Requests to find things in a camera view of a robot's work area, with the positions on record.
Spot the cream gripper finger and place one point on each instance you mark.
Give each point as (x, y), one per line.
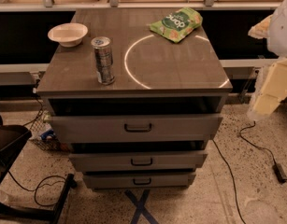
(270, 90)
(260, 30)

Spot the silver redbull can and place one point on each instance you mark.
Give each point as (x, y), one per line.
(102, 54)

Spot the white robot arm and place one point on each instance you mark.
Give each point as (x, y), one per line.
(277, 35)

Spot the white paper bowl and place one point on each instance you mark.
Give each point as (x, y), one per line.
(68, 35)

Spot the green chip bag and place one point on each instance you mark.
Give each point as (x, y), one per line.
(178, 24)

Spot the black power adapter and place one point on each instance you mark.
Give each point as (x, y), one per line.
(279, 172)

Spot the grey drawer cabinet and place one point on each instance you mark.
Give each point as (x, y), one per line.
(153, 76)

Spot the top grey drawer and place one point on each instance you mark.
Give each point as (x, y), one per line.
(124, 129)

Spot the grey drawer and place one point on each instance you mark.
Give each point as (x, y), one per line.
(145, 180)
(133, 161)
(124, 129)

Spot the bottom grey drawer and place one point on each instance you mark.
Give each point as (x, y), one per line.
(145, 180)

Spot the middle grey drawer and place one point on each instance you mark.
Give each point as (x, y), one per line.
(133, 161)

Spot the wire basket with items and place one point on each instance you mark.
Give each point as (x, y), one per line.
(43, 136)

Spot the black chair frame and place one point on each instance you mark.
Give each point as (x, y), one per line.
(12, 140)

